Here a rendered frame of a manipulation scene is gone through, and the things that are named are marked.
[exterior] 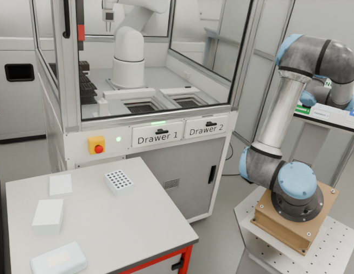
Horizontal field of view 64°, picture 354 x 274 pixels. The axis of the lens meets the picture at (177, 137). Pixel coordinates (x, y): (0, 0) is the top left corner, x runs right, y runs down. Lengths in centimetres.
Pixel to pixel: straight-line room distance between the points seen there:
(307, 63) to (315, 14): 182
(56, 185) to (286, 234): 96
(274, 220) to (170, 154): 73
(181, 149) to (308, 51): 94
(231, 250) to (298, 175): 125
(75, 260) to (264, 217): 71
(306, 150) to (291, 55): 114
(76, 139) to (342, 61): 109
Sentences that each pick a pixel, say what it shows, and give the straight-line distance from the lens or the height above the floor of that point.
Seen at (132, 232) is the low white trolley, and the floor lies 76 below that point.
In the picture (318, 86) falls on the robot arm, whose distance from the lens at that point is 143.
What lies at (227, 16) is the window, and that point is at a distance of 153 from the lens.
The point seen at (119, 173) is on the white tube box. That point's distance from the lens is 133.
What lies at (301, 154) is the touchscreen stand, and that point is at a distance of 210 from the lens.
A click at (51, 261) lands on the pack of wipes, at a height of 81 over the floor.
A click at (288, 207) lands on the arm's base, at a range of 116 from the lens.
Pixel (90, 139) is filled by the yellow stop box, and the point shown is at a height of 91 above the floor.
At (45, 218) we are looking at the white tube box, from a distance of 114.
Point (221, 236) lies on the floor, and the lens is 223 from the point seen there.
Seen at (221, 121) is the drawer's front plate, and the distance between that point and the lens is 170.
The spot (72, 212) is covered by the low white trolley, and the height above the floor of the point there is 76.
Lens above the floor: 161
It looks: 29 degrees down
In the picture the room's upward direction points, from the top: 8 degrees clockwise
